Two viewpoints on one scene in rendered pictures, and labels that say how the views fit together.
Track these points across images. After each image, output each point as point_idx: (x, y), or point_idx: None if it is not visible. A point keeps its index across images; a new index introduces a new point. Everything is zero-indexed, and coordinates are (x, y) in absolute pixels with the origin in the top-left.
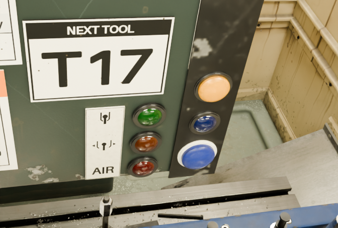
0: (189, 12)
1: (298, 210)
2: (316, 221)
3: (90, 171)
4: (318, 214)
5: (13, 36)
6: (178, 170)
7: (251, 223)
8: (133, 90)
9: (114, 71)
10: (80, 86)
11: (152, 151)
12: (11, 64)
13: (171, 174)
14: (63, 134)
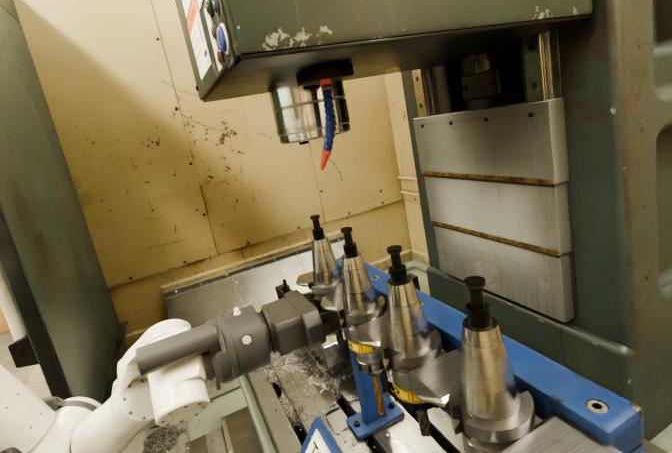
0: None
1: (522, 348)
2: (523, 372)
3: (217, 64)
4: (542, 371)
5: None
6: (227, 59)
7: (445, 316)
8: None
9: None
10: None
11: (216, 38)
12: None
13: (227, 64)
14: (208, 33)
